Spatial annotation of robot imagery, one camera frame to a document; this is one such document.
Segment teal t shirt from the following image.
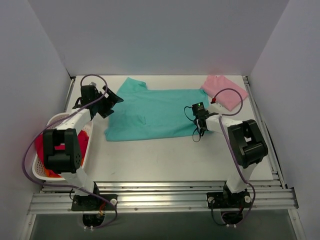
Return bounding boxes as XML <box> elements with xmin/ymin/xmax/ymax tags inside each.
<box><xmin>104</xmin><ymin>77</ymin><xmax>209</xmax><ymax>142</ymax></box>

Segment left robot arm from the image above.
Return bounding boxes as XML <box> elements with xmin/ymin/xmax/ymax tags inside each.
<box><xmin>42</xmin><ymin>84</ymin><xmax>124</xmax><ymax>210</ymax></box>

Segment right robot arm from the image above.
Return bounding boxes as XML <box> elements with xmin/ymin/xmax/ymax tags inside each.
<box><xmin>191</xmin><ymin>102</ymin><xmax>269</xmax><ymax>207</ymax></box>

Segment folded pink t shirt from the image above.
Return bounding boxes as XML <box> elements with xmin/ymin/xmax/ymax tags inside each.
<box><xmin>200</xmin><ymin>75</ymin><xmax>248</xmax><ymax>112</ymax></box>

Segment crimson t shirt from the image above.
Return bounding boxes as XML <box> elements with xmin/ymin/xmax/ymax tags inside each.
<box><xmin>34</xmin><ymin>130</ymin><xmax>89</xmax><ymax>178</ymax></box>

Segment orange t shirt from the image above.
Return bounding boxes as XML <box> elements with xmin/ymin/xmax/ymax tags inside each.
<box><xmin>43</xmin><ymin>132</ymin><xmax>90</xmax><ymax>178</ymax></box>

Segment white plastic laundry basket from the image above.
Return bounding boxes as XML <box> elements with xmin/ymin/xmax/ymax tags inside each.
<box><xmin>32</xmin><ymin>112</ymin><xmax>94</xmax><ymax>183</ymax></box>

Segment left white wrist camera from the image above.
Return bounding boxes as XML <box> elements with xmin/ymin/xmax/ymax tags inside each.
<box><xmin>90</xmin><ymin>81</ymin><xmax>97</xmax><ymax>87</ymax></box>

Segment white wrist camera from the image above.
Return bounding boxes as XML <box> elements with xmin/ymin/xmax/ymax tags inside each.
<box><xmin>90</xmin><ymin>81</ymin><xmax>97</xmax><ymax>87</ymax></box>
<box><xmin>208</xmin><ymin>102</ymin><xmax>225</xmax><ymax>113</ymax></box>

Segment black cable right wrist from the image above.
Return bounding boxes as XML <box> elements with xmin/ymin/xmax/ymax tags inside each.
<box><xmin>183</xmin><ymin>105</ymin><xmax>206</xmax><ymax>143</ymax></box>

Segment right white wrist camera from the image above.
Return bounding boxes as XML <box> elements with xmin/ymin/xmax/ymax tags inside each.
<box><xmin>208</xmin><ymin>102</ymin><xmax>225</xmax><ymax>113</ymax></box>

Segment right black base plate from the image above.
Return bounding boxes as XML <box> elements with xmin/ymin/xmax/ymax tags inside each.
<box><xmin>206</xmin><ymin>191</ymin><xmax>252</xmax><ymax>209</ymax></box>

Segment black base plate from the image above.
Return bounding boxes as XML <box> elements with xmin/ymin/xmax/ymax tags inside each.
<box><xmin>206</xmin><ymin>191</ymin><xmax>252</xmax><ymax>209</ymax></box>
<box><xmin>71</xmin><ymin>194</ymin><xmax>118</xmax><ymax>212</ymax></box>

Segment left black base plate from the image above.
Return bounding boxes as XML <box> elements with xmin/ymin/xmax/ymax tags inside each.
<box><xmin>71</xmin><ymin>194</ymin><xmax>118</xmax><ymax>212</ymax></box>

